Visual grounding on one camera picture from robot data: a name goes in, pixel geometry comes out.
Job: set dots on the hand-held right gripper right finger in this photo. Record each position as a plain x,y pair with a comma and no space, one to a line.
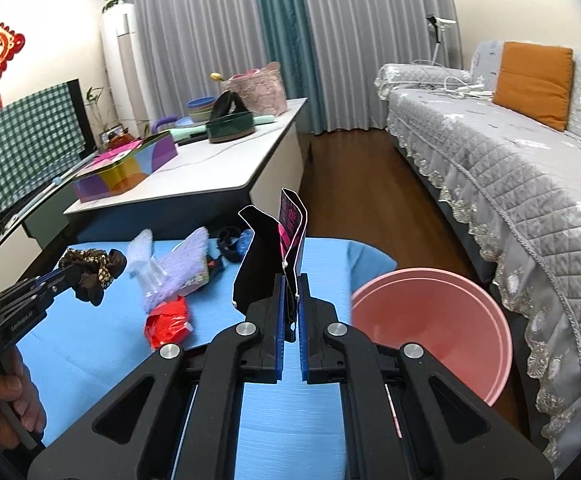
304,330

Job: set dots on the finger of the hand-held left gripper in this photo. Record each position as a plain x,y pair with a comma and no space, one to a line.
45,280
55,294

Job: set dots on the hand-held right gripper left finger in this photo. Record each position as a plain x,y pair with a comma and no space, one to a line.
281,320

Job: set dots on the brown patterned scrunchie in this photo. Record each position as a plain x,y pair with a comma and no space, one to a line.
95,280

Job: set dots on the black and pink paper package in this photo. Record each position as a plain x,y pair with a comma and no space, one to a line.
258,260

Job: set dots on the red plastic wrapper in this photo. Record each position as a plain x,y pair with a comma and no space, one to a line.
165,322

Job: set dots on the purple foam net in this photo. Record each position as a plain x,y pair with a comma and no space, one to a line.
185,257

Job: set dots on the pink plastic basin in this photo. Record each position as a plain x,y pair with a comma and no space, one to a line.
435,320

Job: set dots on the person's left hand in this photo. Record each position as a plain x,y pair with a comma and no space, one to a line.
28,400

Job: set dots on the blue tablecloth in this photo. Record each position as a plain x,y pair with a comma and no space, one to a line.
95,360

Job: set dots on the white foam net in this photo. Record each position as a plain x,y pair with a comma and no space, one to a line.
140,245

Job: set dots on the colourful rectangular box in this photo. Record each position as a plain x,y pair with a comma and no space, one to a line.
120,175

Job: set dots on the green checkered cloth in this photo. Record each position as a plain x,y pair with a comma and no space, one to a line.
25,145

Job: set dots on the red decoration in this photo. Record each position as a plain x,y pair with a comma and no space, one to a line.
120,140

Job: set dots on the black television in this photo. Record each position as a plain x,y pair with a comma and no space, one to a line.
81,110

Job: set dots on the white coffee table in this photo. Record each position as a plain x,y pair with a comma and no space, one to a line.
210,160

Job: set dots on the bamboo plant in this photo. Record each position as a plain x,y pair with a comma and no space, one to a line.
95,105

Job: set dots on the dark green round basket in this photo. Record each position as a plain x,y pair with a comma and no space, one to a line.
228,129

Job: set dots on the mint green tray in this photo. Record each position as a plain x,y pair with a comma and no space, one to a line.
185,135

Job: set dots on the stack of coloured bowls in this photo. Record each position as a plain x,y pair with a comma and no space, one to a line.
200,107

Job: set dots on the pink lace bag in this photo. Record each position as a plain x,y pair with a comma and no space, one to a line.
263,90

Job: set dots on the white standing air conditioner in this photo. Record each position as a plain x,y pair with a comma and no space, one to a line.
125,60

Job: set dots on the yellow knob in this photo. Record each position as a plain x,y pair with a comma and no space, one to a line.
215,76

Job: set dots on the grey quilted sofa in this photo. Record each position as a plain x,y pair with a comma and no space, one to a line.
495,160

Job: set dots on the teal curtain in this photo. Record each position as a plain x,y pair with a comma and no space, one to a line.
285,35

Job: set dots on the small green plant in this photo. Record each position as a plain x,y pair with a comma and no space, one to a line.
114,2

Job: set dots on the grey curtain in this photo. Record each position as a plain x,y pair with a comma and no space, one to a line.
370,20
195,35

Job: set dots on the white floor lamp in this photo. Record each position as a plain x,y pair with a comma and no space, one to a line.
438,35

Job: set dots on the orange cushion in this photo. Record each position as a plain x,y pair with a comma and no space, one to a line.
533,85

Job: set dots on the small photo frame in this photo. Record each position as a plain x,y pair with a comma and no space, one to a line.
106,134

